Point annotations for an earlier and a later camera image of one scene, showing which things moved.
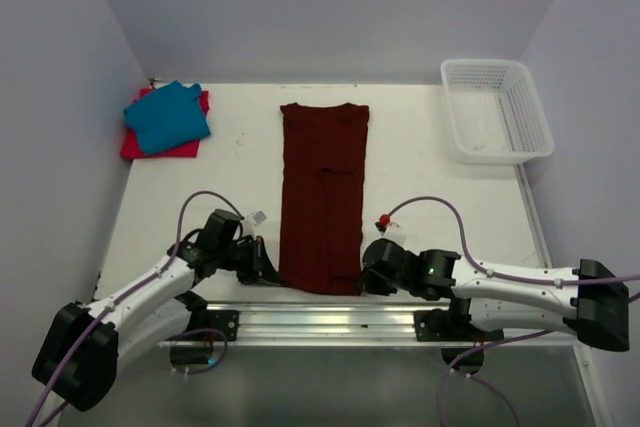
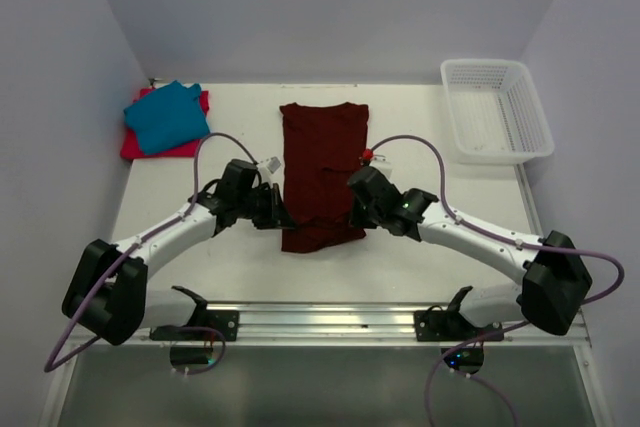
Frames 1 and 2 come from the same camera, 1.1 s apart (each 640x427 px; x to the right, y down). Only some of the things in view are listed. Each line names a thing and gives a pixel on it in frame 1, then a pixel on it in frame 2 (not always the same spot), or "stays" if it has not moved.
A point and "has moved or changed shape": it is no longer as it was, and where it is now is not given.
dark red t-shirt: (323, 164) has moved or changed shape
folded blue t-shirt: (170, 116) stays
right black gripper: (368, 283) → (357, 219)
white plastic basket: (495, 111) stays
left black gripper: (260, 270) → (277, 215)
